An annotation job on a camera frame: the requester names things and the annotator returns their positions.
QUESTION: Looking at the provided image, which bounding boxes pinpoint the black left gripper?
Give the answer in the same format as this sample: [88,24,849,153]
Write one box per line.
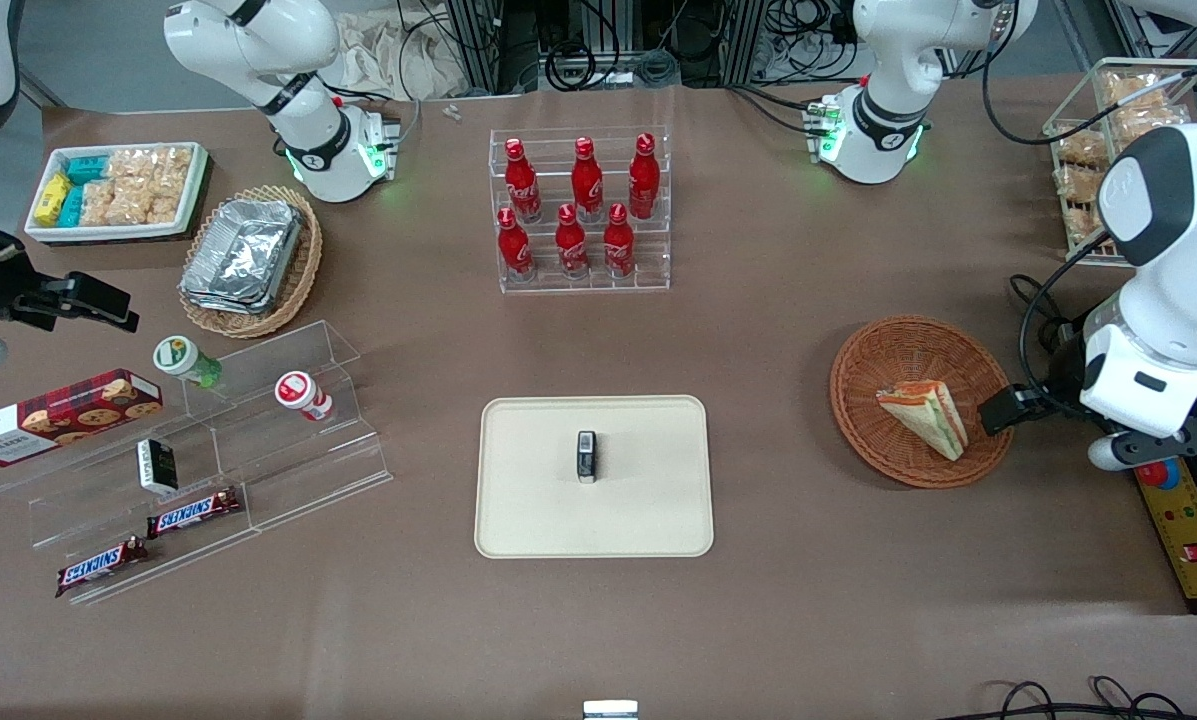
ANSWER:
[979,324,1101,437]

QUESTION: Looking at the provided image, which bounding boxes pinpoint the triangle sandwich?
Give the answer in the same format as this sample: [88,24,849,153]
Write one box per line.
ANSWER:
[876,380,969,462]

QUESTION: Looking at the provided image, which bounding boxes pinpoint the brown wicker basket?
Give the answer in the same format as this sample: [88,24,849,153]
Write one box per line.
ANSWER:
[829,315,1016,490]

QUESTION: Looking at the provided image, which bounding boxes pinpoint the white rectangular snack tray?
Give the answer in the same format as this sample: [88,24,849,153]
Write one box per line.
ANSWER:
[24,142,210,245]

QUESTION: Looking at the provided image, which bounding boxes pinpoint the light oval wicker basket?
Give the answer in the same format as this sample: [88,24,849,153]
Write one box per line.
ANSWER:
[178,185,324,340]

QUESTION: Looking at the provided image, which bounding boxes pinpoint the beige rectangular tray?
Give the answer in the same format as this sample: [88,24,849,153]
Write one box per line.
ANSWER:
[474,396,715,559]

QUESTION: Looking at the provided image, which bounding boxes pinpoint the clear bag of rice crackers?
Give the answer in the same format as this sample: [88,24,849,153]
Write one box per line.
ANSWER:
[148,147,195,226]
[80,180,151,227]
[107,148,156,187]

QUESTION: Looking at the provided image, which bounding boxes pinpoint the yellow snack packet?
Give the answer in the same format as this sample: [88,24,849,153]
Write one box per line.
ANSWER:
[35,174,72,227]

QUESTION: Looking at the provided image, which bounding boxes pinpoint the green lid drink bottle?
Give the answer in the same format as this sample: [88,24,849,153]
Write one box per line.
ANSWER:
[152,336,224,390]

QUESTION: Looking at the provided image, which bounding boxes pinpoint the red tartan cookie box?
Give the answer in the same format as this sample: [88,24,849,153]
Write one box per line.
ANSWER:
[0,369,165,468]

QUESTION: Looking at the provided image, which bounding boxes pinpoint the aluminium foil container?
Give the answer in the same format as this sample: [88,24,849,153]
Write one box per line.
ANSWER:
[180,198,305,317]

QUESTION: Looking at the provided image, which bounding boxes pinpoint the small black white carton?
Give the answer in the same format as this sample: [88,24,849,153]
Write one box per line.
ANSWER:
[136,439,180,497]

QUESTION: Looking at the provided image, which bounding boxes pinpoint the bagged fried snack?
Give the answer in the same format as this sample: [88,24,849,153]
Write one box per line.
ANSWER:
[1054,165,1105,207]
[1054,128,1109,169]
[1063,202,1119,257]
[1102,71,1166,112]
[1110,105,1191,147]

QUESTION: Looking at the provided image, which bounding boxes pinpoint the yellow black control box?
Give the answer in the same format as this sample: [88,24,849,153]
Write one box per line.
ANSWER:
[1132,448,1197,614]

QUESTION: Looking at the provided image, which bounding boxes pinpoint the red lid drink bottle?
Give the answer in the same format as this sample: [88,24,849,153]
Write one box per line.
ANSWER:
[274,371,336,423]

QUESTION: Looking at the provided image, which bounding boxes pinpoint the snickers chocolate bar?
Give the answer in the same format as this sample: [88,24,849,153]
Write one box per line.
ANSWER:
[145,487,243,541]
[54,537,150,599]

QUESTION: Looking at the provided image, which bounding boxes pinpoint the clear acrylic stepped shelf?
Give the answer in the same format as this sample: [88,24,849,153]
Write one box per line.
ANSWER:
[0,320,395,607]

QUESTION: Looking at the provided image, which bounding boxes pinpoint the beige crumpled cloth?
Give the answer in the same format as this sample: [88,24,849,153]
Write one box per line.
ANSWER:
[330,8,471,102]

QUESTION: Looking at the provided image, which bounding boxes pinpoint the clear acrylic bottle rack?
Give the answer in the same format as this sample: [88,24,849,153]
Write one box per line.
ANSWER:
[489,126,672,295]

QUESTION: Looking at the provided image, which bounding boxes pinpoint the red cola bottle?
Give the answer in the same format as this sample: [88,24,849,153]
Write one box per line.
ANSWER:
[504,138,543,224]
[497,207,535,282]
[570,137,605,224]
[602,203,637,279]
[555,204,590,280]
[628,133,662,222]

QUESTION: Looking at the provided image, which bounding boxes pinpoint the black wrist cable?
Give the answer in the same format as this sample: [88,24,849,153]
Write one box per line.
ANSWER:
[1017,228,1111,413]

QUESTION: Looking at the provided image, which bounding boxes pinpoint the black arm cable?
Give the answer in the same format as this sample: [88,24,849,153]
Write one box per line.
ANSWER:
[978,0,1197,147]

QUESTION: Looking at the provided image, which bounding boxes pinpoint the black floor cables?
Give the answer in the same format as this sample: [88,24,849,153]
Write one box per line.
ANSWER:
[958,677,1197,720]

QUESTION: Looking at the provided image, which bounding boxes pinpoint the white wire basket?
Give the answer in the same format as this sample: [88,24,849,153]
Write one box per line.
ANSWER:
[1043,57,1197,267]

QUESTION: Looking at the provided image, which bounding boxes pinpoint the black base cables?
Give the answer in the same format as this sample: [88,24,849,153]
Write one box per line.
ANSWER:
[726,84,827,137]

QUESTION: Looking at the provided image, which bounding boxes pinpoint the coiled black cable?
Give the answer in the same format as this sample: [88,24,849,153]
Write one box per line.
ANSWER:
[544,42,600,93]

